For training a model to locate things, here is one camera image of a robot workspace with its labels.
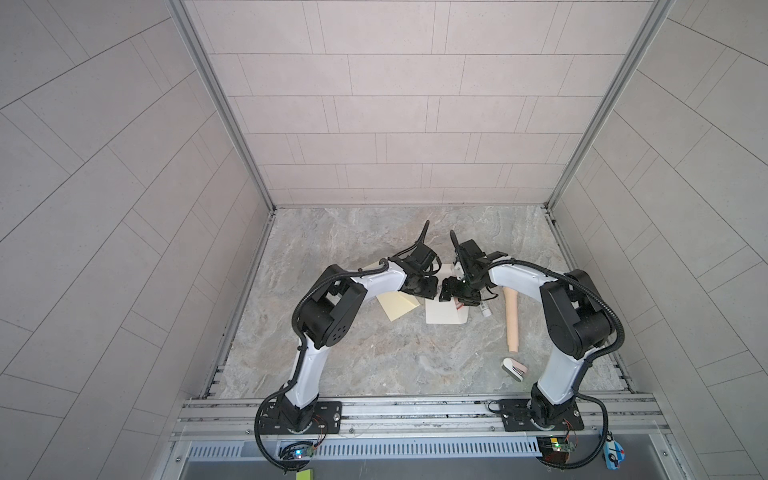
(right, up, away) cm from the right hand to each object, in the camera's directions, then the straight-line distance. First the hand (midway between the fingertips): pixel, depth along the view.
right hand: (445, 300), depth 92 cm
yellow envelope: (-15, -1, 0) cm, 15 cm away
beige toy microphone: (+18, -4, -6) cm, 20 cm away
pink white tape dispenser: (+16, -14, -14) cm, 26 cm away
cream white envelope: (0, -3, -3) cm, 4 cm away
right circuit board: (+22, -29, -24) cm, 43 cm away
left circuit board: (-37, -27, -27) cm, 53 cm away
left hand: (-1, +3, +3) cm, 5 cm away
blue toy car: (+33, -28, -26) cm, 51 cm away
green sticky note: (-35, -31, -29) cm, 54 cm away
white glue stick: (+11, -2, -3) cm, 12 cm away
